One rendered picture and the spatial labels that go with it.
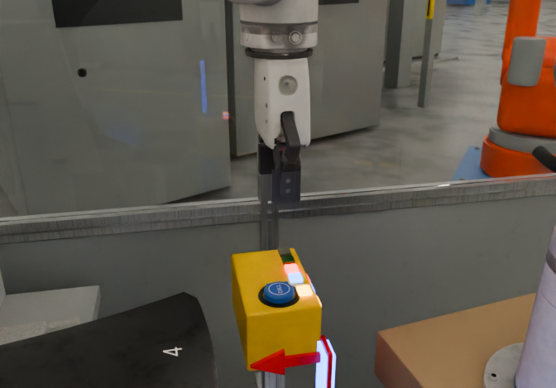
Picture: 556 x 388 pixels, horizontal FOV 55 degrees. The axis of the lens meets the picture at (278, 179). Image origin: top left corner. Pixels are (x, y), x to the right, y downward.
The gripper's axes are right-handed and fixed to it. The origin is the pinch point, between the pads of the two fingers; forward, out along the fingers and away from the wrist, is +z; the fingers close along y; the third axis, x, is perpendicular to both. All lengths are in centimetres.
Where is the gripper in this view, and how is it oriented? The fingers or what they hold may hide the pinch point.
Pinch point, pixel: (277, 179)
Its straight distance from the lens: 65.0
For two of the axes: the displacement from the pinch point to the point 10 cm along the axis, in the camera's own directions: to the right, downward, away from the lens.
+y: -2.0, -3.7, 9.1
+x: -9.8, 0.7, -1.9
